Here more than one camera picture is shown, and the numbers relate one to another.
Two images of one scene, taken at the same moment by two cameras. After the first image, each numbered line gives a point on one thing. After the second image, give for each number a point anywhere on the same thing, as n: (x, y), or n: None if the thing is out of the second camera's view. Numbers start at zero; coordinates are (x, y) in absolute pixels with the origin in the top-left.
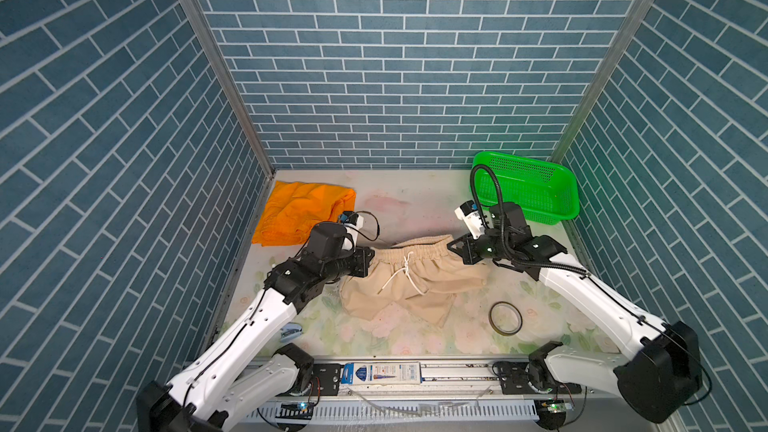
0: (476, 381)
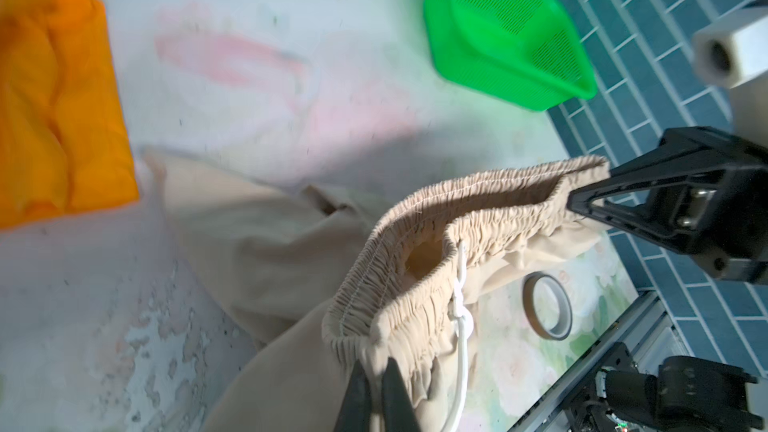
0: (647, 329)
